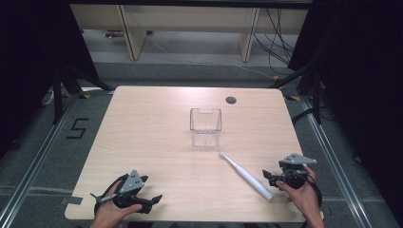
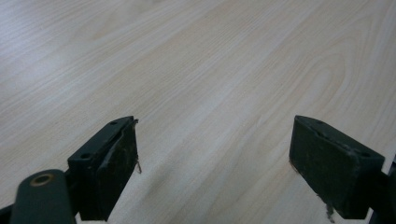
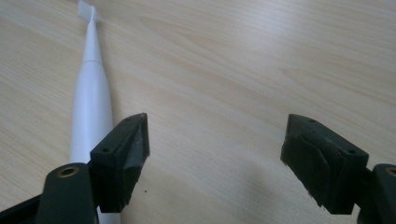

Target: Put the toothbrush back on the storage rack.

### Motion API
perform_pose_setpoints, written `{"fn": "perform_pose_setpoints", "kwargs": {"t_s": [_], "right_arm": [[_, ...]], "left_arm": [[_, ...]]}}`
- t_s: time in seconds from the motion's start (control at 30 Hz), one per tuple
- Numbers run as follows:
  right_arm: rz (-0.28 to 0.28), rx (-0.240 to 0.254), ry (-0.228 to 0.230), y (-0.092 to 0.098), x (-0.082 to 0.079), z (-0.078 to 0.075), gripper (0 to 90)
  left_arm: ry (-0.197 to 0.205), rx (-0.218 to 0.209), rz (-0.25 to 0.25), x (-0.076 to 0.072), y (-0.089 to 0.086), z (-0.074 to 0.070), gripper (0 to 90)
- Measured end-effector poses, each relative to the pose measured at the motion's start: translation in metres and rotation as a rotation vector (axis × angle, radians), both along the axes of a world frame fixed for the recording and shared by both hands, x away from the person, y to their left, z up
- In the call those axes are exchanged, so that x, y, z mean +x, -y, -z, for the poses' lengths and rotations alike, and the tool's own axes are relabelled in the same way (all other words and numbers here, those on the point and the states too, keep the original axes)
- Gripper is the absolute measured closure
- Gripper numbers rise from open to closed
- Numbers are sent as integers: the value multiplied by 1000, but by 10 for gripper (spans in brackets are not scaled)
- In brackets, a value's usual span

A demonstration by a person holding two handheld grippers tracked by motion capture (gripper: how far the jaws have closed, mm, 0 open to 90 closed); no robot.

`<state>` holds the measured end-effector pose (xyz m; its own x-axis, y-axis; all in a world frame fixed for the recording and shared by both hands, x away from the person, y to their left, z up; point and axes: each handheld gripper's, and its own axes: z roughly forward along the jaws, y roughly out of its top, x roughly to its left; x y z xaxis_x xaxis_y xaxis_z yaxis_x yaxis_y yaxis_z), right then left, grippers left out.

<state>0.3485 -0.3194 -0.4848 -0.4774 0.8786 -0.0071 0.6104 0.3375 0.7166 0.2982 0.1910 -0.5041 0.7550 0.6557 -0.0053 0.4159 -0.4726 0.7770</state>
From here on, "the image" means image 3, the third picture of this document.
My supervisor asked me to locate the white electric toothbrush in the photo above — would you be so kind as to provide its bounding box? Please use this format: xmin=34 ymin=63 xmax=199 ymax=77
xmin=68 ymin=0 xmax=122 ymax=224

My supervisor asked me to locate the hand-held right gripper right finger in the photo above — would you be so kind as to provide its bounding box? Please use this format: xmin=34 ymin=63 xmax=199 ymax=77
xmin=279 ymin=113 xmax=370 ymax=216

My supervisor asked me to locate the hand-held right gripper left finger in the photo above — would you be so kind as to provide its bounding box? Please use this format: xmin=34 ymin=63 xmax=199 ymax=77
xmin=89 ymin=112 xmax=151 ymax=214

